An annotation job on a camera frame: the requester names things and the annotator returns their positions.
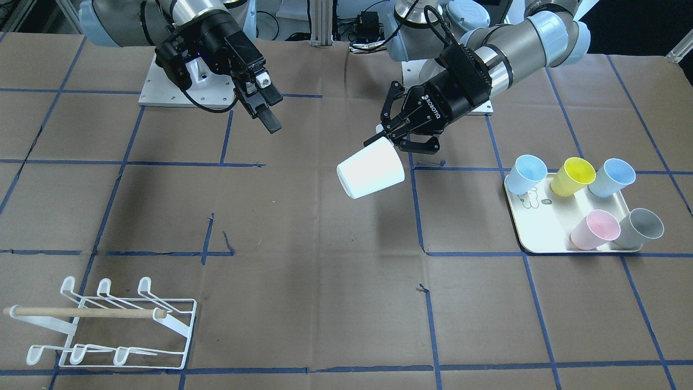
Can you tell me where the light blue cup far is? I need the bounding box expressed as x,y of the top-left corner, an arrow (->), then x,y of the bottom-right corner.
587,158 -> 637,198

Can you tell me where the yellow plastic cup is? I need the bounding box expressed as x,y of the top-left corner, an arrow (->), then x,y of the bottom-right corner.
550,157 -> 596,197

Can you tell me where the black power adapter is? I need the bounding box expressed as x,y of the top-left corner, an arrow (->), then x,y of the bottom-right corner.
355,11 -> 380,35

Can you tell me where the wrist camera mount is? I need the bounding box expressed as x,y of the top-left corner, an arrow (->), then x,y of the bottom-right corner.
441,44 -> 492,108
154,42 -> 192,92

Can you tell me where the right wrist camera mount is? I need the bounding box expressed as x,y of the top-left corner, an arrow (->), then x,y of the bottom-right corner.
154,42 -> 192,92

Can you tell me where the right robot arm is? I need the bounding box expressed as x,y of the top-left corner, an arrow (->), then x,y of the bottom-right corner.
77,1 -> 284,133

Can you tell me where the light blue cup near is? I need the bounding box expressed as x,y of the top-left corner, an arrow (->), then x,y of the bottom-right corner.
505,154 -> 548,195

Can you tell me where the pink plastic cup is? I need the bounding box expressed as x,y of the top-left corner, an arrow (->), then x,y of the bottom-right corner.
570,209 -> 621,250

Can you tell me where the white wire cup rack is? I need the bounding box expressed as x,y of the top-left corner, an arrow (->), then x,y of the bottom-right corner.
3,276 -> 198,371

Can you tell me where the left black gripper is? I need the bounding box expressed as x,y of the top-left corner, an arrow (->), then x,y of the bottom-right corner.
377,70 -> 485,155

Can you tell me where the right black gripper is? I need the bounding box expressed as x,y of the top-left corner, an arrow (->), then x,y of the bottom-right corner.
175,12 -> 284,134

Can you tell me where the grey plastic cup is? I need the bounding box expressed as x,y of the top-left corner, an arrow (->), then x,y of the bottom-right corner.
613,208 -> 665,250

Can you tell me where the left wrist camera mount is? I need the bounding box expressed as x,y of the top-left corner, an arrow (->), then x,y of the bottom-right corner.
441,44 -> 492,108

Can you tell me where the cream plastic tray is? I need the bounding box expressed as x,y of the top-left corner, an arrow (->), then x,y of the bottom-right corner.
505,173 -> 630,254

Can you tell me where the light blue cup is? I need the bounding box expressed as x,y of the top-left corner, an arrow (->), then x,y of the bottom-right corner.
587,158 -> 637,198
505,154 -> 548,195

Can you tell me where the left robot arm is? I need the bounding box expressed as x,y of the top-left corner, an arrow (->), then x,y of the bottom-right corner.
364,1 -> 591,154

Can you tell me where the cream white plastic cup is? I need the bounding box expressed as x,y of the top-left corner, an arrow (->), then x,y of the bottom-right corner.
336,138 -> 405,198

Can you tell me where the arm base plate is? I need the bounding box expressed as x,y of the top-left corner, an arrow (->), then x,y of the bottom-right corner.
402,57 -> 494,115
139,58 -> 235,109

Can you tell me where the aluminium frame post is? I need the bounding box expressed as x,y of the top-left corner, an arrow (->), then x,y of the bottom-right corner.
307,0 -> 337,47

